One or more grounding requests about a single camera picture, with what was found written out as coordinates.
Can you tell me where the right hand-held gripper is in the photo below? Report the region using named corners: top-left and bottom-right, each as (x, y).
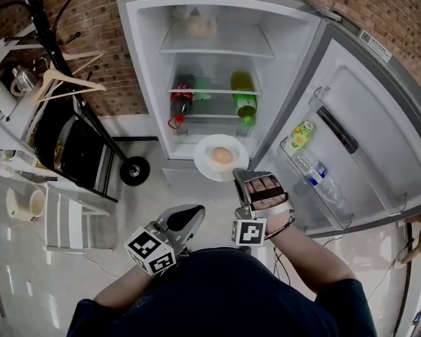
top-left (230, 168), bottom-right (296, 248)

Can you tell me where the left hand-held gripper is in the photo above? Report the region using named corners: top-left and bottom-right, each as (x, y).
top-left (124, 204), bottom-right (206, 276)

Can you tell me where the brown egg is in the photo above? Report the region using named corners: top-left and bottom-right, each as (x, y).
top-left (211, 147), bottom-right (232, 165)

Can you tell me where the white plate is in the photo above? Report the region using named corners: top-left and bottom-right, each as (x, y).
top-left (193, 133), bottom-right (250, 183)

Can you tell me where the grey fridge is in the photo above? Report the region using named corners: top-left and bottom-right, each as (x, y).
top-left (115, 0), bottom-right (421, 239)

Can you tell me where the person's right forearm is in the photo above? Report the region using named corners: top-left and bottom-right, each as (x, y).
top-left (265, 213), bottom-right (356, 303)

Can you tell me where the person's left forearm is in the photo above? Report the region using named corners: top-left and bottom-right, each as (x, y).
top-left (93, 264), bottom-right (162, 308)

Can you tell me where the person's right hand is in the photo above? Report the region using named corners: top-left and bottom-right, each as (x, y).
top-left (247, 177), bottom-right (288, 210)

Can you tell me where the yellow green patterned bottle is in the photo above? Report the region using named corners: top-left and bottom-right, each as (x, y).
top-left (283, 119), bottom-right (316, 154)

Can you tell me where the green drink bottle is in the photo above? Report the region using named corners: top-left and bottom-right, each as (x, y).
top-left (229, 70), bottom-right (258, 129)

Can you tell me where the clear water bottle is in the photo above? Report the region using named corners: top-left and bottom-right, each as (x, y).
top-left (294, 151), bottom-right (347, 209)

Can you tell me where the person's dark blue shirt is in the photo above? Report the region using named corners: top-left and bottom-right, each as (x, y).
top-left (66, 246), bottom-right (378, 337)

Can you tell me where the dark cola bottle red cap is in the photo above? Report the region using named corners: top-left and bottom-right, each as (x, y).
top-left (167, 74), bottom-right (196, 131)

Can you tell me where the white slatted stool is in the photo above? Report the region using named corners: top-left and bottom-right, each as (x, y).
top-left (43, 182), bottom-right (115, 255)

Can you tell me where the black folding chair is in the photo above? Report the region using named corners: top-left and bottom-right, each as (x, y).
top-left (34, 112), bottom-right (119, 204)

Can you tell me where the beige food bundle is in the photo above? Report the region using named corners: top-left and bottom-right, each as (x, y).
top-left (177, 7), bottom-right (218, 37)

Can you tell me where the cream mug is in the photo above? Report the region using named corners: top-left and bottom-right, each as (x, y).
top-left (5, 187), bottom-right (47, 223)

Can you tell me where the wooden clothes hanger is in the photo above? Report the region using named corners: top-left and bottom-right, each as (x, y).
top-left (61, 50), bottom-right (107, 77)
top-left (34, 67), bottom-right (107, 104)

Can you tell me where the wooden furniture leg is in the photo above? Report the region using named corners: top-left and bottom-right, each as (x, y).
top-left (394, 211), bottom-right (421, 270)

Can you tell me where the black coat rack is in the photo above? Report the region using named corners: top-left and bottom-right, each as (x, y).
top-left (0, 0), bottom-right (151, 187)

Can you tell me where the silver kettle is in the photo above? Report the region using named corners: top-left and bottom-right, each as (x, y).
top-left (9, 65), bottom-right (40, 96)

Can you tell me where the red black wrist cable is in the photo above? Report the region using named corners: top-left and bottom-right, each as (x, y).
top-left (262, 215), bottom-right (296, 241)

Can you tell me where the black handled knife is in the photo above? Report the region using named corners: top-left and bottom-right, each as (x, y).
top-left (15, 169), bottom-right (59, 183)

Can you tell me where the thin floor cable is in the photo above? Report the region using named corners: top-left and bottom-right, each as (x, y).
top-left (363, 223), bottom-right (419, 302)

